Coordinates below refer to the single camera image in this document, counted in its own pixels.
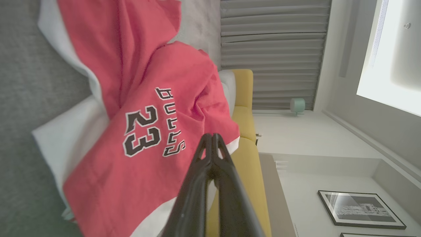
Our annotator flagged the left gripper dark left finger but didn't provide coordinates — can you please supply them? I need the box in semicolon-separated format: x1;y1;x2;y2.
161;133;213;237

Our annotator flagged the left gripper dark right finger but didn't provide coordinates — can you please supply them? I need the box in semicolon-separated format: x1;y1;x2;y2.
213;133;265;237

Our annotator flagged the red Bulls 23 jersey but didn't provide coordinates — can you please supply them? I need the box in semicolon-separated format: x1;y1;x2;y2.
32;0;240;237

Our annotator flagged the long yellow sofa backrest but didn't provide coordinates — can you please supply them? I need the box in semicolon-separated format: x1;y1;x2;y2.
206;138;272;237

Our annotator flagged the short yellow sofa backrest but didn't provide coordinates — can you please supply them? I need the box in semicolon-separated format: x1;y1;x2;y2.
231;105;258;143

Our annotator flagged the yellow sofa armrest cushion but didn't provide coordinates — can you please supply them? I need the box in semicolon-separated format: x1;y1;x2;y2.
232;68;254;108

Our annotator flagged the mint green floor lamp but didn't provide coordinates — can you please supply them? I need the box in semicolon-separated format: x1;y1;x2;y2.
289;98;306;116

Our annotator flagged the grey pleated curtain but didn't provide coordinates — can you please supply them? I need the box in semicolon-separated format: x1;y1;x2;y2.
220;0;332;111

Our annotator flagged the beige partition wall panel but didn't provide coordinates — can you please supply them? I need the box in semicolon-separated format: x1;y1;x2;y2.
259;152;298;237

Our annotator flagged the black framed wall picture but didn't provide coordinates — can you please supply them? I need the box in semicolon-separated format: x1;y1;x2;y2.
317;190;407;230
340;232;421;237

